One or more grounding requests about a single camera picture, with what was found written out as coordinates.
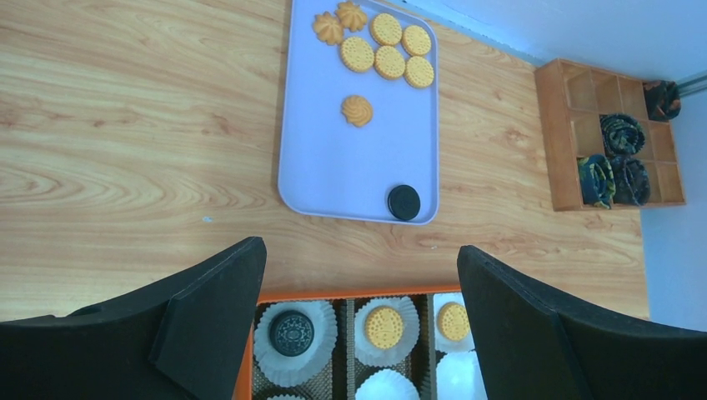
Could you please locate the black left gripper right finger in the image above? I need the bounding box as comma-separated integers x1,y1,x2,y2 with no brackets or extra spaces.
457,245,706,399

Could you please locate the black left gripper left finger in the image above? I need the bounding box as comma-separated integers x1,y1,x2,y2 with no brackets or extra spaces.
1,237,267,399

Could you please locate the round yellow biscuit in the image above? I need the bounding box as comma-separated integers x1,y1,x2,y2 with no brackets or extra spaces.
401,25,432,57
369,12,403,46
437,302,470,342
374,46,406,80
364,306,404,350
404,56,435,88
338,36,375,73

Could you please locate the black sandwich cookie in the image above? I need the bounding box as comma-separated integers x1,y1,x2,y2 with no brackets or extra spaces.
387,184,421,221
268,310,314,358

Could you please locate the lavender cookie tray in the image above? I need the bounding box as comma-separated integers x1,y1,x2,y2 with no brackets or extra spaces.
278,1,440,225

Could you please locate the orange compartment box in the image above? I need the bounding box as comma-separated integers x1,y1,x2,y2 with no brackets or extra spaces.
234,286,461,399

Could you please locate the wooden divided organizer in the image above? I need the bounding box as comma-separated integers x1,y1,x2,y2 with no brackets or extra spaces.
534,59,686,211

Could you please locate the swirl yellow cookie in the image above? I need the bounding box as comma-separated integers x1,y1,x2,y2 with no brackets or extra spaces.
341,95,374,128
313,12,343,46
335,1,368,33

